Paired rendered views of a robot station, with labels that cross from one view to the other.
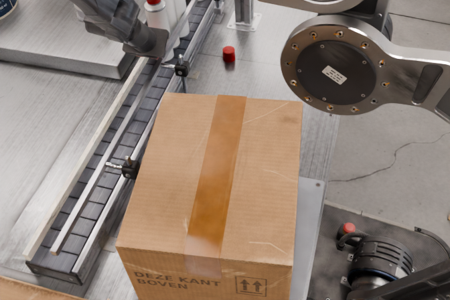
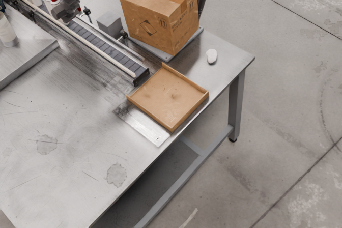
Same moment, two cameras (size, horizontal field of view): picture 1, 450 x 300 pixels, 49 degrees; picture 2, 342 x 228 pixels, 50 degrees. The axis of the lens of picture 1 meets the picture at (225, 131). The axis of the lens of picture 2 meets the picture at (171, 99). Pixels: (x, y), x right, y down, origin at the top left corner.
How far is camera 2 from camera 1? 1.42 m
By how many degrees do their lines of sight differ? 36
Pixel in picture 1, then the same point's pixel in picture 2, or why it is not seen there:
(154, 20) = not seen: hidden behind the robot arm
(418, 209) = not seen: hidden behind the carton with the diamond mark
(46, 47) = (21, 61)
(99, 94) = (62, 54)
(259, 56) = (85, 1)
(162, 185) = (155, 3)
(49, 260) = (138, 73)
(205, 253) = (182, 0)
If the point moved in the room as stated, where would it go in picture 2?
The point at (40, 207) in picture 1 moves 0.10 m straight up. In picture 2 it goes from (107, 81) to (102, 68)
